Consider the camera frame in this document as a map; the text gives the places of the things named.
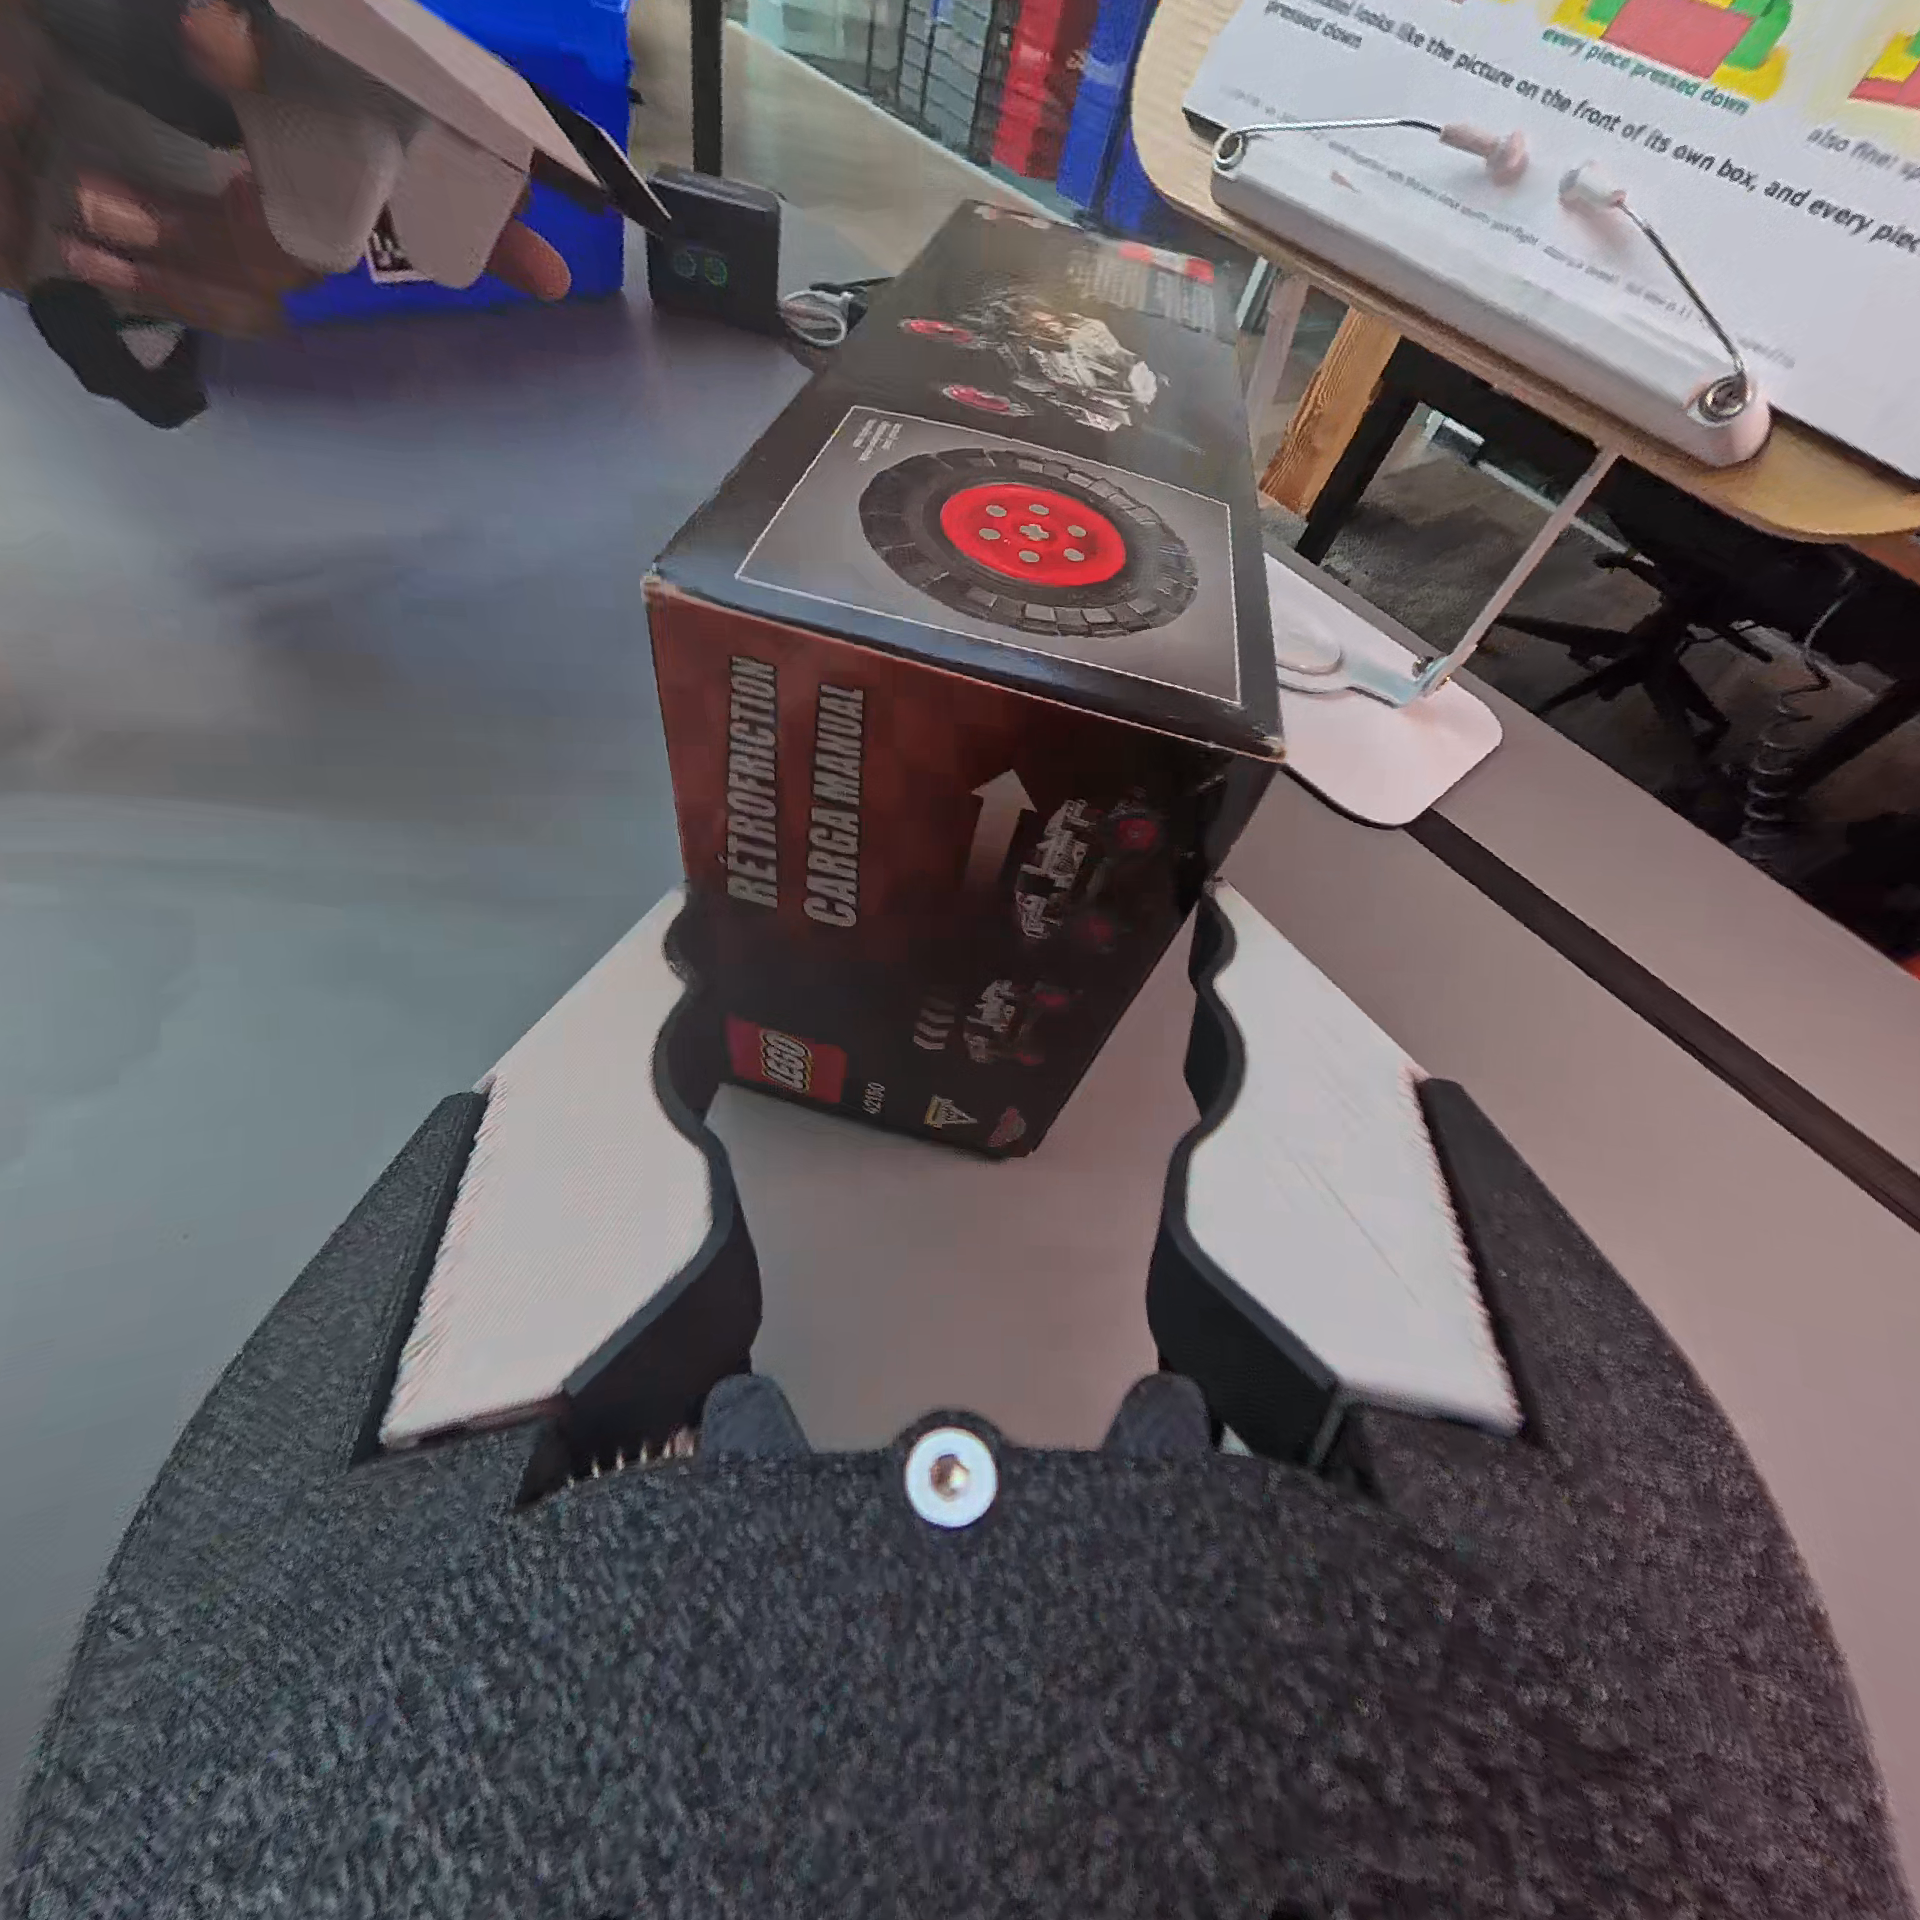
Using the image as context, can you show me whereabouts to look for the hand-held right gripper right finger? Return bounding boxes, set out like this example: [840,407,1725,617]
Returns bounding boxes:
[1148,881,1526,1473]

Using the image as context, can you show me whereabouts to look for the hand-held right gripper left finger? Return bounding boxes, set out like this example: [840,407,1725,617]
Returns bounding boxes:
[380,885,760,1450]

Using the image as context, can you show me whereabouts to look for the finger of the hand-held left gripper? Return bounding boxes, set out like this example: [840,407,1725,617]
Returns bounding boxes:
[247,0,671,289]

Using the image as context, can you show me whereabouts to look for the toy truck set box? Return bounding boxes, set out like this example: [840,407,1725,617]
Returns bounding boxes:
[645,199,1287,1161]

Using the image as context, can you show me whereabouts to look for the person's left hand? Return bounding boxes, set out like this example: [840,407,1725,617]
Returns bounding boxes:
[0,0,575,335]

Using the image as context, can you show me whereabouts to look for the blue plastic bin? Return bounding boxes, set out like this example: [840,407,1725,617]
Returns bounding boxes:
[280,0,632,328]

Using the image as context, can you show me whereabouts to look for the small black device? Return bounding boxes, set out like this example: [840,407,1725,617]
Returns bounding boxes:
[645,166,783,319]

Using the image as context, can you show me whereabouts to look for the red storage bins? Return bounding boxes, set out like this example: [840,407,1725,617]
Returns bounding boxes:
[990,0,1100,174]

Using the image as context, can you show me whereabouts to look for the black office chair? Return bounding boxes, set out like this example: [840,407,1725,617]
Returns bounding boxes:
[1500,525,1801,729]

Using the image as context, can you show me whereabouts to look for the blue storage bins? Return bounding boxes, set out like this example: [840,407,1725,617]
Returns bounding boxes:
[1082,0,1172,215]

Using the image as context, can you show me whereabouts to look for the wooden book stand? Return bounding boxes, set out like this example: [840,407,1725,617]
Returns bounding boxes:
[1132,0,1920,829]

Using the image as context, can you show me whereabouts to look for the white page holder bar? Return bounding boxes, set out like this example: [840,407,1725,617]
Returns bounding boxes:
[1206,115,1776,463]

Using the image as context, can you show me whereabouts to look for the white instruction sheet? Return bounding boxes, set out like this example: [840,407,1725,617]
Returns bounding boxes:
[1184,0,1920,453]

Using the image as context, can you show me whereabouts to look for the black coiled cable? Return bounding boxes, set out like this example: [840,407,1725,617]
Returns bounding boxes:
[1738,568,1853,859]

